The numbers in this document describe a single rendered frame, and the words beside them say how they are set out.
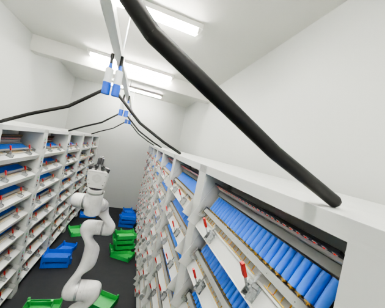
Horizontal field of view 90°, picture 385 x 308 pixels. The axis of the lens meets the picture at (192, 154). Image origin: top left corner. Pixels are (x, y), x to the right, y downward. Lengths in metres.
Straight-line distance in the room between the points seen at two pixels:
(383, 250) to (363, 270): 0.04
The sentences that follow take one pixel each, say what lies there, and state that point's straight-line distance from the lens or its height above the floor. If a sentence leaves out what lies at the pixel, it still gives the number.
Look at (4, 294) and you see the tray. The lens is 2.84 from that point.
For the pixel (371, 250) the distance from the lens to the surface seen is 0.37.
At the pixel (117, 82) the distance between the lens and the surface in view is 1.71.
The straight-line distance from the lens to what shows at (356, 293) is 0.39.
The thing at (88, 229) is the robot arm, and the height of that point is 1.10.
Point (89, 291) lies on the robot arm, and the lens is 1.66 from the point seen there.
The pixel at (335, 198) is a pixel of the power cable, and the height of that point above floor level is 1.74.
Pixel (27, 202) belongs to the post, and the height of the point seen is 0.96.
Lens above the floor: 1.77
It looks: 1 degrees down
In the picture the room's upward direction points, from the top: 12 degrees clockwise
